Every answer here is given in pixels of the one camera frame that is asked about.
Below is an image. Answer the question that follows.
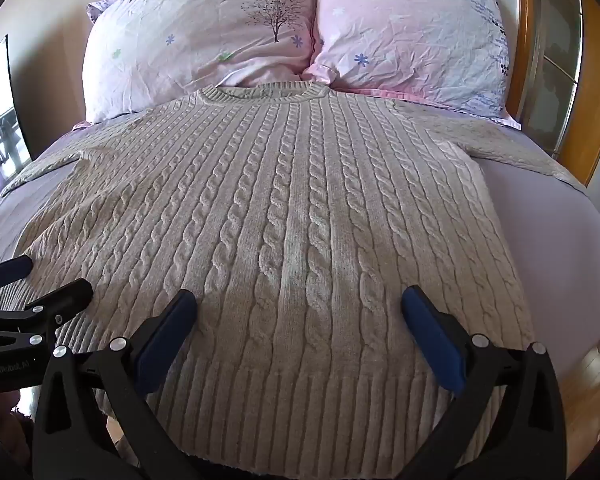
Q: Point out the pink pillow with tree print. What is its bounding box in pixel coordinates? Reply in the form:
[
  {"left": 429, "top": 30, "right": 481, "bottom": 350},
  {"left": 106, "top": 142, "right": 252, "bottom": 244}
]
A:
[{"left": 82, "top": 0, "right": 322, "bottom": 125}]

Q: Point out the cream cable-knit sweater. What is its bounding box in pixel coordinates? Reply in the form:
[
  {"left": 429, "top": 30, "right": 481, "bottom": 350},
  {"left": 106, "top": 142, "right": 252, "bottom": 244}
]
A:
[{"left": 0, "top": 81, "right": 589, "bottom": 462}]

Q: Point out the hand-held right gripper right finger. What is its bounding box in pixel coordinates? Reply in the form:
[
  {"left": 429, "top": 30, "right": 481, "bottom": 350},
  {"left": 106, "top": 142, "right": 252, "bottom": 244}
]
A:
[{"left": 400, "top": 285, "right": 569, "bottom": 480}]

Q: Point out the pink pillow with flower print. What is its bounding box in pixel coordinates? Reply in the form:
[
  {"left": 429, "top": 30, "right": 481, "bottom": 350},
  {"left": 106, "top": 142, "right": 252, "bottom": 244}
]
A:
[{"left": 305, "top": 0, "right": 524, "bottom": 131}]

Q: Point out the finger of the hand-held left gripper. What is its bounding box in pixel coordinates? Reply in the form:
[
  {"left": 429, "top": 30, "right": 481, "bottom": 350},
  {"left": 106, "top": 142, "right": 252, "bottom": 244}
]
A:
[
  {"left": 0, "top": 254, "right": 35, "bottom": 302},
  {"left": 0, "top": 278, "right": 94, "bottom": 347}
]

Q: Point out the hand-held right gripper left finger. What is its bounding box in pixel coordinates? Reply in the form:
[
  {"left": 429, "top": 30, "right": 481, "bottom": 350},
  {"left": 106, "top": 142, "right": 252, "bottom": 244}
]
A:
[{"left": 32, "top": 289, "right": 202, "bottom": 480}]

